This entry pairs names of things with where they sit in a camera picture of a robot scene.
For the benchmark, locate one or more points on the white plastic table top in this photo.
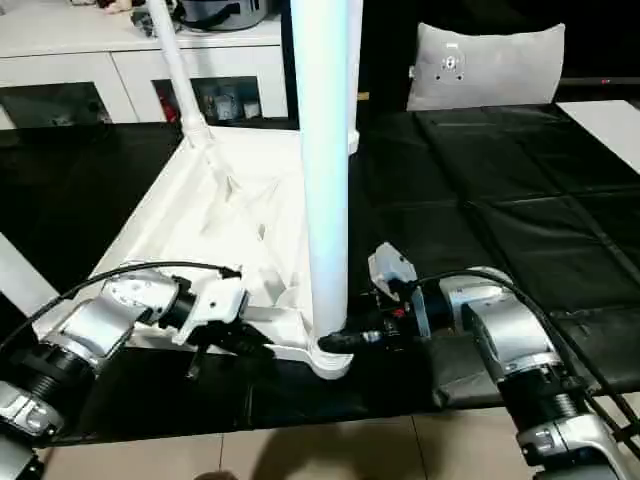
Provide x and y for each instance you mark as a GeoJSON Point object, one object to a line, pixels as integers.
{"type": "Point", "coordinates": [200, 200]}

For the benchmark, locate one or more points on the white plastic table leg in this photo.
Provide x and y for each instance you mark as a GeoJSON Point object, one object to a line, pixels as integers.
{"type": "Point", "coordinates": [175, 65]}
{"type": "Point", "coordinates": [20, 270]}
{"type": "Point", "coordinates": [325, 150]}

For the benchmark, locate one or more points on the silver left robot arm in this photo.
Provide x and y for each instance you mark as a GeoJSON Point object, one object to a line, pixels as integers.
{"type": "Point", "coordinates": [100, 320]}

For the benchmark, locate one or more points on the small white jar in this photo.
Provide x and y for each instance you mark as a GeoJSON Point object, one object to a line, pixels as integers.
{"type": "Point", "coordinates": [222, 107]}
{"type": "Point", "coordinates": [250, 109]}

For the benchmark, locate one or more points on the black cabinet with gold label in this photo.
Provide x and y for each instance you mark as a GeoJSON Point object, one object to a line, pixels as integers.
{"type": "Point", "coordinates": [385, 50]}

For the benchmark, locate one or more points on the grey cushion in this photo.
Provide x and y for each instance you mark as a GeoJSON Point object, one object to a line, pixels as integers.
{"type": "Point", "coordinates": [490, 65]}

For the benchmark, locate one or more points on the white sideboard with glass doors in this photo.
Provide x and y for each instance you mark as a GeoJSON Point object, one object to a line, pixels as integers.
{"type": "Point", "coordinates": [75, 60]}

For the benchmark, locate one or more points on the grey helmet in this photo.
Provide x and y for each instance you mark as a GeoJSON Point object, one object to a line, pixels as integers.
{"type": "Point", "coordinates": [225, 12]}

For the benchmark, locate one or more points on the dark clutter pile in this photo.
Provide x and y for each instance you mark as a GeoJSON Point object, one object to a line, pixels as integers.
{"type": "Point", "coordinates": [145, 21]}

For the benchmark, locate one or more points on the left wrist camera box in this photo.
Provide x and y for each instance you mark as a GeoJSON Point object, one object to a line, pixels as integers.
{"type": "Point", "coordinates": [220, 302]}

